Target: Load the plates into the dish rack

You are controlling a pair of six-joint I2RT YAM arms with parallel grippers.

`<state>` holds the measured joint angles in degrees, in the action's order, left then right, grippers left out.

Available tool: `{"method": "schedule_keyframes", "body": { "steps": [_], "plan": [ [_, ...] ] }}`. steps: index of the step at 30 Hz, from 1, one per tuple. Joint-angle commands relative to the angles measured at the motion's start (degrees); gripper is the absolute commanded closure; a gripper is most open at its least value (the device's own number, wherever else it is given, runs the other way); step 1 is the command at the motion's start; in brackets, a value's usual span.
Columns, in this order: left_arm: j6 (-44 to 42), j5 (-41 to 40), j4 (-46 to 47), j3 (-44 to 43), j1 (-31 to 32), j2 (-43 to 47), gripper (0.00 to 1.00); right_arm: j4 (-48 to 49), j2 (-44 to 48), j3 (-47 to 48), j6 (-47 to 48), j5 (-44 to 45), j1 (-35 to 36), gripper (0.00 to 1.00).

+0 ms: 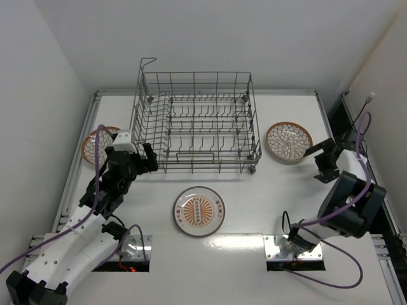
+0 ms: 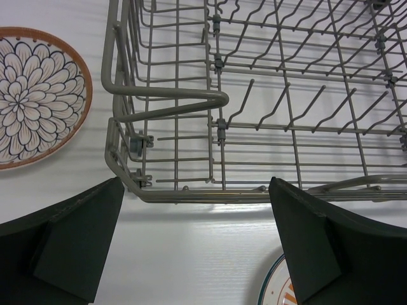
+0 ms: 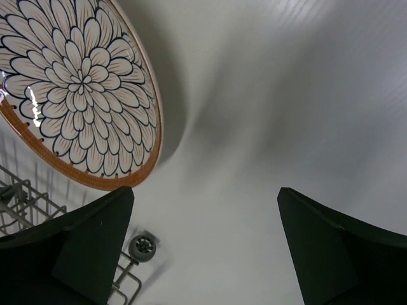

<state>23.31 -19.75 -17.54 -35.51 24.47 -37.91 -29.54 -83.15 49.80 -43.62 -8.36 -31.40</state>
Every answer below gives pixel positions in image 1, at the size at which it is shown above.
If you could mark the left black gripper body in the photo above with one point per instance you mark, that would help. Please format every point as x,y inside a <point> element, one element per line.
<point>140,161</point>

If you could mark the right aluminium frame rail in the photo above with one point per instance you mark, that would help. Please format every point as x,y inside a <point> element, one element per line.
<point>367,170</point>

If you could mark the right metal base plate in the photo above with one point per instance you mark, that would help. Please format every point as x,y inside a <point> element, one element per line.
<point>277,250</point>

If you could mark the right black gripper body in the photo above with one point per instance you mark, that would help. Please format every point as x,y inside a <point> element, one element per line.
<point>326,159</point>

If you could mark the left aluminium frame rail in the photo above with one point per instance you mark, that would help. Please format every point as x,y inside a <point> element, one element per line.
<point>75,169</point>

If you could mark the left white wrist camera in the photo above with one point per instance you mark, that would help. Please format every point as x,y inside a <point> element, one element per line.
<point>123,141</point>

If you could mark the metal base plate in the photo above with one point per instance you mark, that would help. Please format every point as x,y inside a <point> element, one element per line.
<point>277,250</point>
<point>136,248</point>

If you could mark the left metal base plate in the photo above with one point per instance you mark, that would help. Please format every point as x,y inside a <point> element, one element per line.
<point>136,248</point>

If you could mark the flower pattern plate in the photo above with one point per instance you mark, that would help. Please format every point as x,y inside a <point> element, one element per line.
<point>288,141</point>
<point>88,147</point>

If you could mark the grey wire dish rack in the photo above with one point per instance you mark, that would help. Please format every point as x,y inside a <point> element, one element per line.
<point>197,120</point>

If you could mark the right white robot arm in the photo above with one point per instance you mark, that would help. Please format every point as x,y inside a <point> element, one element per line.
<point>350,206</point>

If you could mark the aluminium frame rail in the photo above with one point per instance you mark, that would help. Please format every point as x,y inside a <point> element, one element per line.
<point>367,170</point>
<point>75,169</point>

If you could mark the orange sunburst plate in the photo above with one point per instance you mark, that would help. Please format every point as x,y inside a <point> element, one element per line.
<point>198,212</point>

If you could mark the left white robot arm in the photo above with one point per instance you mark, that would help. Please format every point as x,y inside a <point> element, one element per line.
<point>89,238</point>

